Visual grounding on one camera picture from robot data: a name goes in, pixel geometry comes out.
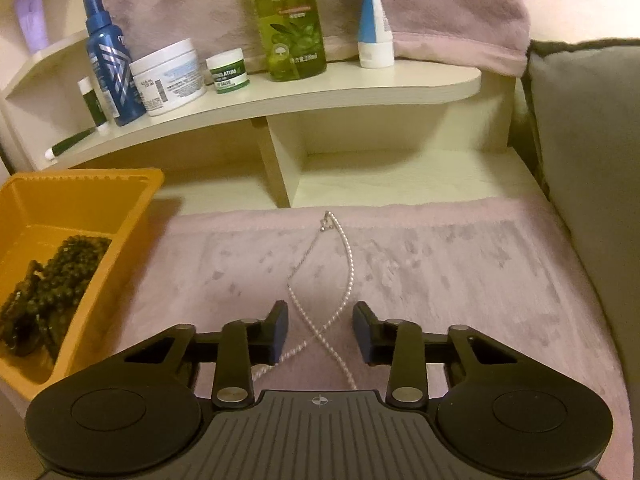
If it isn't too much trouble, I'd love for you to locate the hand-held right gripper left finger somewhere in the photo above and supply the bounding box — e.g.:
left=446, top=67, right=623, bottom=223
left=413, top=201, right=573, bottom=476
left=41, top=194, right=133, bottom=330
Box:
left=122, top=301, right=290, bottom=409

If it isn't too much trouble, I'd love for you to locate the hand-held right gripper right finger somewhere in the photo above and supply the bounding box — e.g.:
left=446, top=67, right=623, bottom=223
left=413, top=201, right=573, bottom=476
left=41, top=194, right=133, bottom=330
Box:
left=352, top=301, right=521, bottom=408

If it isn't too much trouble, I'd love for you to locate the white pearl necklace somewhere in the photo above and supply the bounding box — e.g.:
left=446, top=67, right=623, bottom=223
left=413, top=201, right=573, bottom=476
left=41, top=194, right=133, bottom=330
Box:
left=250, top=210, right=358, bottom=391

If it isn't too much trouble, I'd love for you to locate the dark wooden bead necklace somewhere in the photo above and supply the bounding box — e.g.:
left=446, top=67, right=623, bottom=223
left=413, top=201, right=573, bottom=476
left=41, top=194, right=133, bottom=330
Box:
left=0, top=234, right=113, bottom=358

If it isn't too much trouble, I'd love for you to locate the orange ribbed plastic tray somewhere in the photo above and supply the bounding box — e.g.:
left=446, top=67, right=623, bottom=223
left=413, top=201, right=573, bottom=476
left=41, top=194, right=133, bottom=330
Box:
left=0, top=167, right=166, bottom=386

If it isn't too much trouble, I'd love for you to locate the black smartwatch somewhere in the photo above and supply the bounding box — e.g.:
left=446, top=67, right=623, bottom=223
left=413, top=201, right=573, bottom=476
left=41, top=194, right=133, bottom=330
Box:
left=0, top=305, right=56, bottom=361

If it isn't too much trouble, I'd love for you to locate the pink fluffy table towel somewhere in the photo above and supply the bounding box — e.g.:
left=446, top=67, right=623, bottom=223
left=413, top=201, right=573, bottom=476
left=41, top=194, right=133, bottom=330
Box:
left=107, top=195, right=631, bottom=461

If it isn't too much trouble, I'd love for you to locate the cream wooden shelf unit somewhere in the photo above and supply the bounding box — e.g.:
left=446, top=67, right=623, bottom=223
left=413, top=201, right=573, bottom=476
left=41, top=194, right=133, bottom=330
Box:
left=0, top=0, right=516, bottom=211

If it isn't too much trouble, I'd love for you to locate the small green jar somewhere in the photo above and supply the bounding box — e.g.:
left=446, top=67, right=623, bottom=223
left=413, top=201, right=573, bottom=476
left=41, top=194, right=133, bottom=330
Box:
left=206, top=48, right=247, bottom=95

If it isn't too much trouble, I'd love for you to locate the white cream jar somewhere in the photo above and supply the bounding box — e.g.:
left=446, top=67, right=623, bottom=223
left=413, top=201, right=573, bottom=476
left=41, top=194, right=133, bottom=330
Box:
left=130, top=38, right=207, bottom=117

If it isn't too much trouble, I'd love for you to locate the grey cushion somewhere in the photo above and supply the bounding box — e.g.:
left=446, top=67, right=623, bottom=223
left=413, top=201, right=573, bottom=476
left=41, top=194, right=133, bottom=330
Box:
left=520, top=37, right=640, bottom=411

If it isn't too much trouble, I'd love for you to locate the dark green small tube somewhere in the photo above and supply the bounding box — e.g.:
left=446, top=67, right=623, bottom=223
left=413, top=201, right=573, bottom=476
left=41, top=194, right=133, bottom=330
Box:
left=44, top=127, right=98, bottom=161

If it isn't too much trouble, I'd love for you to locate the white and green lip balm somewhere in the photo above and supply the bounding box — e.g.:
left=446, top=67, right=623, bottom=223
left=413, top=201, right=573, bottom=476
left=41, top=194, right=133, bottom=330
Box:
left=77, top=76, right=108, bottom=126

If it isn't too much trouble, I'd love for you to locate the blue and white tube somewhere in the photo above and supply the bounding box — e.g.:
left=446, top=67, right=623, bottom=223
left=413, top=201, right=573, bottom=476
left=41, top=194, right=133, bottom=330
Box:
left=357, top=0, right=396, bottom=69

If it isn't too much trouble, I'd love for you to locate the green oil spray bottle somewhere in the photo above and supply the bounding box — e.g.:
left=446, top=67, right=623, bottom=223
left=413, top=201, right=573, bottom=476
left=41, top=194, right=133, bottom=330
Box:
left=243, top=0, right=327, bottom=82

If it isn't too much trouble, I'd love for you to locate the blue spray bottle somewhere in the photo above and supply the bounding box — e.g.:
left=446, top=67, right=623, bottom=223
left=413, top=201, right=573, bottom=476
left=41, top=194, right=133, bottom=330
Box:
left=82, top=0, right=147, bottom=127

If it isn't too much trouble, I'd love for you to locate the pink hanging towel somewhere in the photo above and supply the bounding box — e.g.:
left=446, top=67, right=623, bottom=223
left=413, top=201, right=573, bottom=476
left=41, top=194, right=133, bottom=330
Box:
left=82, top=0, right=531, bottom=78

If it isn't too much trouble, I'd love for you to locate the purple tube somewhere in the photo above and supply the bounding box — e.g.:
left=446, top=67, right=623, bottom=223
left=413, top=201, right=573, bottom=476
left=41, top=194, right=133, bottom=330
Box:
left=14, top=0, right=50, bottom=56

